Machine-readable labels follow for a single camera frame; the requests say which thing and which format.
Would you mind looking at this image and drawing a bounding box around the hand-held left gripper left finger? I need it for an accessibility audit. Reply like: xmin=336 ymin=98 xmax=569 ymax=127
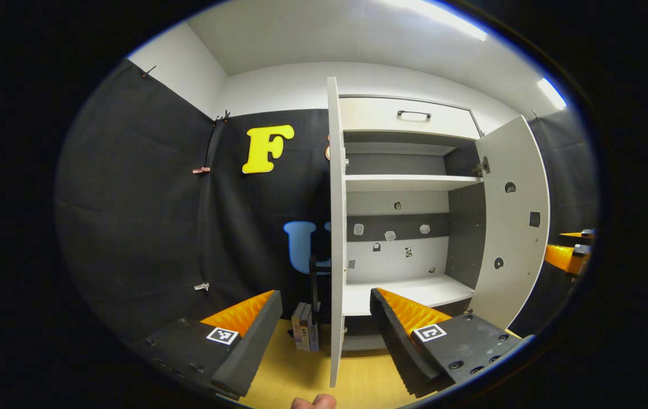
xmin=131 ymin=290 xmax=283 ymax=398

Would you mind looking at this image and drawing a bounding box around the camera sticker shoe cabinet door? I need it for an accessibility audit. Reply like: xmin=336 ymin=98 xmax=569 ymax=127
xmin=327 ymin=77 xmax=349 ymax=388

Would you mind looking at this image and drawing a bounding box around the beige cabinet top drawer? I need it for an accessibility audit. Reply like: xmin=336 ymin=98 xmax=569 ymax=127
xmin=340 ymin=97 xmax=482 ymax=140

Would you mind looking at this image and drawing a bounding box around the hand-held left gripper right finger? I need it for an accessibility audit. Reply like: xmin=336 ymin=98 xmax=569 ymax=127
xmin=369 ymin=287 xmax=529 ymax=398

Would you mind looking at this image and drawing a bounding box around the white cabinet shelf board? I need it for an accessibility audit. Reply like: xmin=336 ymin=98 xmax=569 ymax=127
xmin=345 ymin=174 xmax=483 ymax=193

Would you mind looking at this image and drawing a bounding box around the short ceiling light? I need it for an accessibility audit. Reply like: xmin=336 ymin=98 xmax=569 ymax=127
xmin=537 ymin=77 xmax=567 ymax=110

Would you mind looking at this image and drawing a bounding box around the black backdrop cloth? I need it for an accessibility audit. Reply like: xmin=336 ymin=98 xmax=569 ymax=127
xmin=57 ymin=60 xmax=600 ymax=341

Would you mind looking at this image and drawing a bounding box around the black door handle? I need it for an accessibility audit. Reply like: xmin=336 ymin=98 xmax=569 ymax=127
xmin=308 ymin=253 xmax=331 ymax=313

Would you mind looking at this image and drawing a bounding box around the beige double-door shoe cabinet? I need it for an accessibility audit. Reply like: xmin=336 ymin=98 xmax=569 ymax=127
xmin=338 ymin=94 xmax=486 ymax=352

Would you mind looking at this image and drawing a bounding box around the cherry sticker shoe cabinet door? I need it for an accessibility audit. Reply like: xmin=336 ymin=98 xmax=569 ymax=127
xmin=469 ymin=115 xmax=551 ymax=330

